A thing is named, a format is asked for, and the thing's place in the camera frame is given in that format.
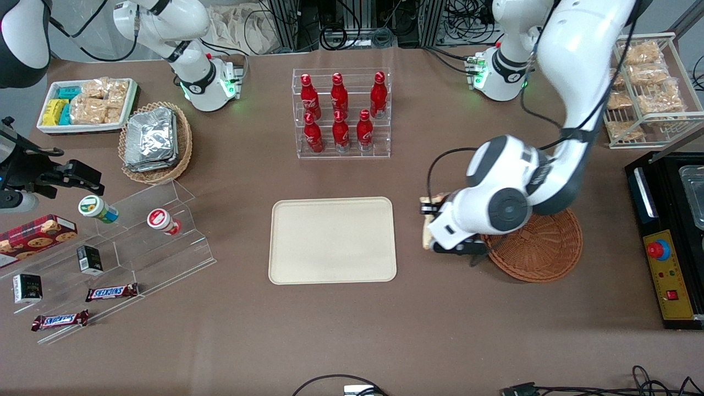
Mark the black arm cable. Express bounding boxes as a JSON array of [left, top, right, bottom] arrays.
[[425, 146, 480, 205]]

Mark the black cable with connector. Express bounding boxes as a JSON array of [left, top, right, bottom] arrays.
[[499, 365, 704, 396]]

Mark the red tartan cookie box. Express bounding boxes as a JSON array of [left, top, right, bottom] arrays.
[[0, 214, 78, 269]]

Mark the clear plastic container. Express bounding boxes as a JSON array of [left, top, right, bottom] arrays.
[[679, 164, 704, 230]]

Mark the black machine with yellow panel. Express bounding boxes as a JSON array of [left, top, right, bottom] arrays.
[[624, 151, 704, 331]]

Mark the brown flat wicker basket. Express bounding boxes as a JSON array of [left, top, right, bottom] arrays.
[[481, 208, 584, 283]]

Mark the black cable with grey plug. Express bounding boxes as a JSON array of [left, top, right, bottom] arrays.
[[290, 374, 388, 396]]

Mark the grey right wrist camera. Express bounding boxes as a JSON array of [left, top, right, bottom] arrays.
[[0, 190, 40, 213]]

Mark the white cloth bag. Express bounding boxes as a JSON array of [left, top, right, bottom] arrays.
[[207, 4, 278, 56]]

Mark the cream rectangular serving tray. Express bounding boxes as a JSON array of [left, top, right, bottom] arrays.
[[268, 197, 398, 285]]

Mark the tan bread sandwich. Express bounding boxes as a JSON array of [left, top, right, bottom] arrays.
[[420, 193, 448, 251]]

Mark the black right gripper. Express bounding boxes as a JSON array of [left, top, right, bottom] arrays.
[[0, 129, 105, 200]]

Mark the white wire shelf rack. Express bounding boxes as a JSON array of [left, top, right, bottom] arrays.
[[603, 32, 696, 150]]

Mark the small black carton box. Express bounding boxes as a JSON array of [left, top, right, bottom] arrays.
[[76, 245, 104, 276], [13, 273, 43, 305]]

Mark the aluminium frame with cables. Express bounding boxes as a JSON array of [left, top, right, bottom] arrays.
[[258, 0, 498, 51]]

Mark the light wicker basket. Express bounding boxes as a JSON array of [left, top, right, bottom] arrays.
[[118, 101, 194, 185]]

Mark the clear acrylic bottle rack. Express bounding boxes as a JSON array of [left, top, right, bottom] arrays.
[[291, 68, 392, 160]]

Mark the white plastic snack bin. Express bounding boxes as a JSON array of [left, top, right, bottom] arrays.
[[36, 78, 140, 135]]

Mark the clear acrylic stepped display stand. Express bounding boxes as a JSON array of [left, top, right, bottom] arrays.
[[0, 179, 217, 345]]

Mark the Snickers chocolate bar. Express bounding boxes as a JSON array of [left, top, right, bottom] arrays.
[[85, 283, 139, 303], [31, 310, 90, 332]]

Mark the green lid sunflower cup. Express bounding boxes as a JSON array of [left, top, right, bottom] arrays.
[[78, 195, 119, 224]]

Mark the red cola bottle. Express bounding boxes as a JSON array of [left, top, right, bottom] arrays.
[[331, 73, 349, 116], [300, 73, 322, 119], [370, 71, 388, 119], [356, 109, 375, 151], [332, 110, 351, 153], [304, 113, 325, 154]]

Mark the red lid yogurt cup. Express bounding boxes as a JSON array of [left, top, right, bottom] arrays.
[[147, 208, 182, 236]]

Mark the yellow snack pack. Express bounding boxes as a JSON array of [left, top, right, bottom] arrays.
[[42, 98, 68, 127]]

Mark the foil wrapped sandwich pack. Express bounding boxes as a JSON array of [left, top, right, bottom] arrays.
[[124, 157, 180, 173], [125, 107, 177, 164]]

